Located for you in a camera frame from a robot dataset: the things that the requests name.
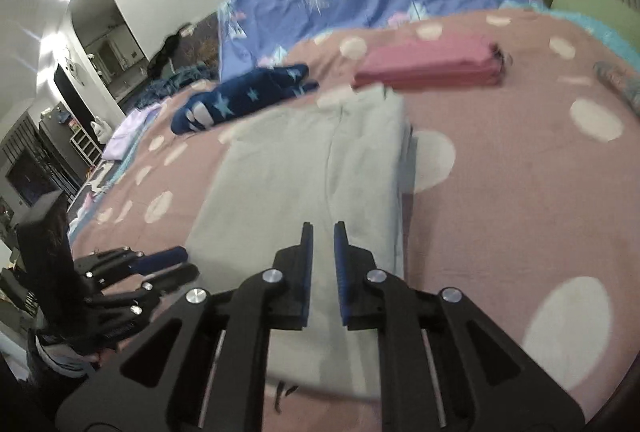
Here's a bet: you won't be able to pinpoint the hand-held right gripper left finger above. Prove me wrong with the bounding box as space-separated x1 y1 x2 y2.
56 221 315 432

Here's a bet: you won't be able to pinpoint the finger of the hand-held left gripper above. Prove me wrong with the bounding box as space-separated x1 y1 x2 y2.
75 246 190 284
95 263 201 314

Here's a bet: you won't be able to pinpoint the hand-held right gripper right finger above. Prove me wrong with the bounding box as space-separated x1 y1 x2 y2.
333 221 584 432

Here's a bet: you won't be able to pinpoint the grey small garment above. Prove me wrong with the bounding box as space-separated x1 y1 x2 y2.
186 85 413 400

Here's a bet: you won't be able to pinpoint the folded pink clothes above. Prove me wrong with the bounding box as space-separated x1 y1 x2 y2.
352 35 506 90

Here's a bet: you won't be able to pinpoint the black television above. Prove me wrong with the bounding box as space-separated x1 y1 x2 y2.
4 151 59 209

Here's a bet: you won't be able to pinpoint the dark shelf unit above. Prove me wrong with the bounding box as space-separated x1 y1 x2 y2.
37 105 108 193

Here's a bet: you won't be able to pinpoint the lavender cloth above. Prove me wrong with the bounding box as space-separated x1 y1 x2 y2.
102 105 163 160

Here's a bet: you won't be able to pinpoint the dark plaid cloth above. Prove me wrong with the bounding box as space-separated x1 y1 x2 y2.
132 65 218 110

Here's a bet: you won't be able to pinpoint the navy star-print garment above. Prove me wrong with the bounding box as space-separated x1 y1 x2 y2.
170 64 321 135

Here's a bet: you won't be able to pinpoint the black hanging garment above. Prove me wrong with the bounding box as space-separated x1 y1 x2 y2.
147 32 184 79

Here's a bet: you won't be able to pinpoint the brown headboard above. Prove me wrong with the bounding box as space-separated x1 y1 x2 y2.
170 10 223 78

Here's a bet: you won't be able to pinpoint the folded floral cloth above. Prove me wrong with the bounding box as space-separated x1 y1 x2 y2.
592 60 640 113

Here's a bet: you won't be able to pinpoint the green pillow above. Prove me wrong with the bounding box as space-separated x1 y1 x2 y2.
550 0 632 29

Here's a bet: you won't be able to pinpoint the arched wall mirror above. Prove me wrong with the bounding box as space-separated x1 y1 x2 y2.
67 0 151 99

